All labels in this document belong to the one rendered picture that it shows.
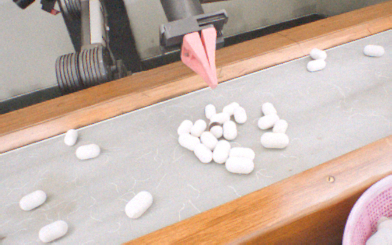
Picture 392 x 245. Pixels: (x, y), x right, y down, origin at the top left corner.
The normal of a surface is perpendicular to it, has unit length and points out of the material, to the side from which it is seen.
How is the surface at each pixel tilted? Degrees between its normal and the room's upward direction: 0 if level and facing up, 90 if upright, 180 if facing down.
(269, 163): 0
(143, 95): 45
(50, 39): 90
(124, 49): 86
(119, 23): 86
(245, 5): 90
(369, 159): 0
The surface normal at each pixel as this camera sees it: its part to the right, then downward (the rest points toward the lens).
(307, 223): 0.33, 0.47
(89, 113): 0.11, -0.25
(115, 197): -0.17, -0.83
